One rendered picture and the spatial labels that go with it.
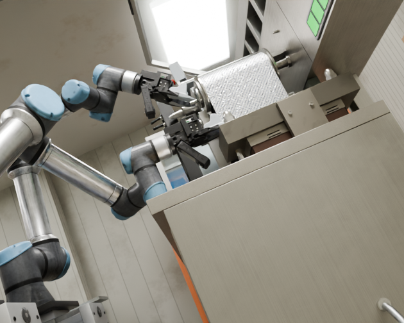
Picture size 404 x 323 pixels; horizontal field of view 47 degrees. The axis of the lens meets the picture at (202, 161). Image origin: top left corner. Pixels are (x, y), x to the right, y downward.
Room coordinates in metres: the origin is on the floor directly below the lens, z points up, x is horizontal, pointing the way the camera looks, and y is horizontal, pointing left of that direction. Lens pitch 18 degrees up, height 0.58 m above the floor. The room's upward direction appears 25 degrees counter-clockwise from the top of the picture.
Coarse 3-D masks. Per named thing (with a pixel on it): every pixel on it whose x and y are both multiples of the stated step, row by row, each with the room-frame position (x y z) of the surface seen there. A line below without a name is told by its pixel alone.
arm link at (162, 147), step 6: (156, 138) 1.33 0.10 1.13; (162, 138) 1.33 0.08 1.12; (156, 144) 1.32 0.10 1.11; (162, 144) 1.32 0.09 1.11; (168, 144) 1.33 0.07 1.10; (156, 150) 1.32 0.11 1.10; (162, 150) 1.33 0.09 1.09; (168, 150) 1.33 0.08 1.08; (162, 156) 1.34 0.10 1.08; (168, 156) 1.35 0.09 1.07
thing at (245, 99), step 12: (252, 84) 1.39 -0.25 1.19; (264, 84) 1.40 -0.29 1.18; (276, 84) 1.40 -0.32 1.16; (216, 96) 1.38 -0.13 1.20; (228, 96) 1.38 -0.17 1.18; (240, 96) 1.39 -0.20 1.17; (252, 96) 1.39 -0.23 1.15; (264, 96) 1.39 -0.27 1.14; (276, 96) 1.40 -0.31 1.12; (288, 96) 1.40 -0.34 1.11; (216, 108) 1.38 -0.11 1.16; (228, 108) 1.38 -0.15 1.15; (240, 108) 1.39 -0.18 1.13; (252, 108) 1.39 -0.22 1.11
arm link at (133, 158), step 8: (144, 144) 1.32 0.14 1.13; (152, 144) 1.32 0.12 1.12; (128, 152) 1.32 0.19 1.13; (136, 152) 1.31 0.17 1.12; (144, 152) 1.32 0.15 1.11; (152, 152) 1.32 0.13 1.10; (128, 160) 1.31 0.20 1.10; (136, 160) 1.32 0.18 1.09; (144, 160) 1.32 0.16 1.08; (152, 160) 1.34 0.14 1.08; (128, 168) 1.32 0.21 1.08; (136, 168) 1.32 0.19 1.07
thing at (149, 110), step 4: (144, 88) 1.41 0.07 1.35; (148, 88) 1.42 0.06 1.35; (144, 92) 1.41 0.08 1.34; (148, 92) 1.41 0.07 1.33; (144, 96) 1.41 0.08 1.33; (148, 96) 1.41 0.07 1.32; (144, 100) 1.41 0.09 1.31; (148, 100) 1.41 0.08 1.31; (148, 104) 1.41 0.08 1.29; (152, 104) 1.43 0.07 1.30; (144, 108) 1.42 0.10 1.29; (148, 108) 1.41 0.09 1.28; (152, 108) 1.41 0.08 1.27; (148, 112) 1.41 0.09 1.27; (152, 112) 1.41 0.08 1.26; (148, 116) 1.42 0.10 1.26; (152, 116) 1.43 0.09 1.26
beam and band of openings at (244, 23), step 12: (240, 0) 1.61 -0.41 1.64; (252, 0) 1.51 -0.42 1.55; (264, 0) 1.50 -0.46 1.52; (240, 12) 1.68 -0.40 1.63; (252, 12) 1.63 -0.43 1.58; (264, 12) 1.46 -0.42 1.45; (240, 24) 1.75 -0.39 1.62; (252, 24) 1.65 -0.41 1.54; (240, 36) 1.82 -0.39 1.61; (252, 36) 1.80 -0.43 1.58; (240, 48) 1.91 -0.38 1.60; (252, 48) 1.80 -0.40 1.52
